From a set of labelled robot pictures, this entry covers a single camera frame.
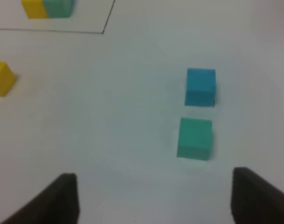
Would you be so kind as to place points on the blue cube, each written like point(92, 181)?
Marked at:
point(201, 87)

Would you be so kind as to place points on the green template cube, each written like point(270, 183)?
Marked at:
point(59, 8)

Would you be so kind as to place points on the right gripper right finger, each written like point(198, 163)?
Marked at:
point(254, 200)

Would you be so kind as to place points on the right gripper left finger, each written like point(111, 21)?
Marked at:
point(58, 203)

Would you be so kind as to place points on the yellow template cube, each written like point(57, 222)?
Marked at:
point(34, 9)

